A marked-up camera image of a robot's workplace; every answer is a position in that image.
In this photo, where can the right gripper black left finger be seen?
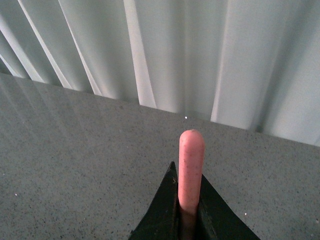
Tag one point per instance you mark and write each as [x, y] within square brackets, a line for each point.
[161, 219]

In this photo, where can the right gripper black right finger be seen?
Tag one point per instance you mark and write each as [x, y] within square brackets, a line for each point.
[216, 220]

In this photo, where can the pink chopstick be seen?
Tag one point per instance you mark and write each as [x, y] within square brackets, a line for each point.
[190, 164]

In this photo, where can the white pleated curtain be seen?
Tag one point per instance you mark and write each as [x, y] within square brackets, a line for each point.
[250, 64]

